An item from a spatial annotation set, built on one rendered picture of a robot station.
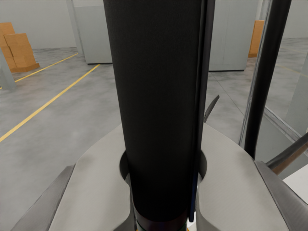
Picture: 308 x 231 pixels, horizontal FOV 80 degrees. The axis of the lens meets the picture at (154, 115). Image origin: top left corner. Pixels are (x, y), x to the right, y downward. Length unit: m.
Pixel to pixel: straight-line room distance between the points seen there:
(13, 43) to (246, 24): 7.35
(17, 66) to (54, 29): 6.03
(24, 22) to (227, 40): 12.25
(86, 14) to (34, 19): 7.27
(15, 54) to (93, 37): 2.75
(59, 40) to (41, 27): 1.19
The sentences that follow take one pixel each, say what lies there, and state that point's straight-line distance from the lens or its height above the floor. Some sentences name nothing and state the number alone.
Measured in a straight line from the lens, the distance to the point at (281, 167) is 0.29.
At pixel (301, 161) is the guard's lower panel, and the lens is 1.22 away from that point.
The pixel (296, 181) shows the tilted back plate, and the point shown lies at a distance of 0.58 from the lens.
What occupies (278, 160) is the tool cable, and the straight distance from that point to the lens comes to 0.27.
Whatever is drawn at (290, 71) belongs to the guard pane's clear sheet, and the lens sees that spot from 1.28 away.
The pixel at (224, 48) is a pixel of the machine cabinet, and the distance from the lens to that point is 5.85.
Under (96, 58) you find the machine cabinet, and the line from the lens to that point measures 7.69.
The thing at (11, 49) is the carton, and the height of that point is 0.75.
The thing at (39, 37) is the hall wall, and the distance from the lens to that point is 14.58.
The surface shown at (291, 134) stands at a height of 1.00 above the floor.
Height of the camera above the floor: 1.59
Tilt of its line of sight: 29 degrees down
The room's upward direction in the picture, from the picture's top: 3 degrees counter-clockwise
